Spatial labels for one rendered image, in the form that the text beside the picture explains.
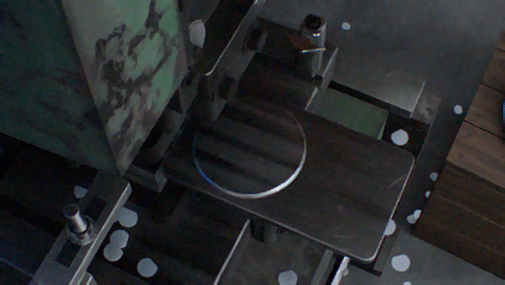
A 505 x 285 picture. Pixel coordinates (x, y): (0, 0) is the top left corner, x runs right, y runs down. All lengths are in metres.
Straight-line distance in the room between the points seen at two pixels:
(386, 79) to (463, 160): 0.35
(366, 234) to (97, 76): 0.44
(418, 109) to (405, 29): 0.89
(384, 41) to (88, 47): 1.55
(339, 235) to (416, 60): 1.14
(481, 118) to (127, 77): 1.03
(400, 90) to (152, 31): 0.63
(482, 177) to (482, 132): 0.09
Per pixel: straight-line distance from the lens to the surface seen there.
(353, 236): 0.79
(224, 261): 0.85
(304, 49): 0.89
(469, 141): 1.38
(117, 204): 0.84
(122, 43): 0.43
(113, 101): 0.45
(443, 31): 1.96
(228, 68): 0.68
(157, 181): 0.84
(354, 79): 1.05
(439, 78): 1.87
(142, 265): 0.86
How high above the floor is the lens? 1.51
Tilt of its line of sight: 62 degrees down
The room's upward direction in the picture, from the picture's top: straight up
